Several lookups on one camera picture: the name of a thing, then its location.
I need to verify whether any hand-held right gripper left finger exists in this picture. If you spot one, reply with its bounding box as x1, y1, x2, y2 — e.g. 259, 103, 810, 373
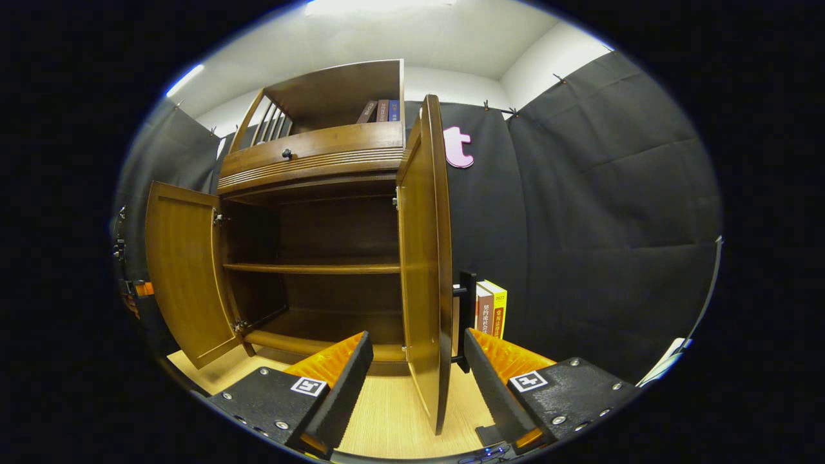
206, 331, 374, 459

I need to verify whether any yellow book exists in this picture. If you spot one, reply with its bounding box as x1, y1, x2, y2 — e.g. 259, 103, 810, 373
480, 280, 508, 340

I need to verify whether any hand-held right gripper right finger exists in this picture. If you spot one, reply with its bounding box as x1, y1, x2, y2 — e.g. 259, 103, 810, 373
463, 327, 645, 455

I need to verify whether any wooden cabinet door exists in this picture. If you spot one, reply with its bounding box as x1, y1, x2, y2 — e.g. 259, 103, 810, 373
144, 181, 255, 369
395, 95, 478, 436

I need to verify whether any wooden drawer with black knob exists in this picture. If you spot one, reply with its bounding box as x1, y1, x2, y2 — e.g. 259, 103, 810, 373
217, 121, 405, 194

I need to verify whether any wooden double-door shoe cabinet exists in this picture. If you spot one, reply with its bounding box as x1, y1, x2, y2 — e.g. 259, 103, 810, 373
216, 59, 413, 378

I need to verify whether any small ceiling light panel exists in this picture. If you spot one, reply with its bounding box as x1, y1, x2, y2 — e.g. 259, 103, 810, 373
166, 64, 206, 99

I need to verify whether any black backdrop cloth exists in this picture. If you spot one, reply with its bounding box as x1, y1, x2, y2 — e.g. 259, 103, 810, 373
113, 52, 723, 384

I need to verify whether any white and brown book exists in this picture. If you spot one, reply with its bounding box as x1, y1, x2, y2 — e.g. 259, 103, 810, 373
476, 285, 494, 336

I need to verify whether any large ceiling light panel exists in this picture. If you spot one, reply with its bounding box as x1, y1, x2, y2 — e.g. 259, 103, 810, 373
304, 0, 458, 17

